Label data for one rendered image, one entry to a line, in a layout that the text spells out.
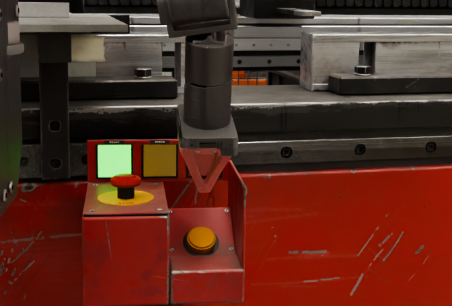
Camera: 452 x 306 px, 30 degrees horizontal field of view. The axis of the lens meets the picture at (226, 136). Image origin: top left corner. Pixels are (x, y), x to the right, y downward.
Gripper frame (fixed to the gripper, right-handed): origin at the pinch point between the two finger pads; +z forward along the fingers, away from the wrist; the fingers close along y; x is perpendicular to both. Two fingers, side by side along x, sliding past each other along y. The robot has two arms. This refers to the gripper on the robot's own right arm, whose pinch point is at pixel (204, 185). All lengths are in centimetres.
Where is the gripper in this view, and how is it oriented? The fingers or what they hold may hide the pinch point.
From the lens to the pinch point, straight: 107.1
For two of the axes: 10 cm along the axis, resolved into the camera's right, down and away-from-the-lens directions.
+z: -0.4, 9.0, 4.3
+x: -9.9, 0.1, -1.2
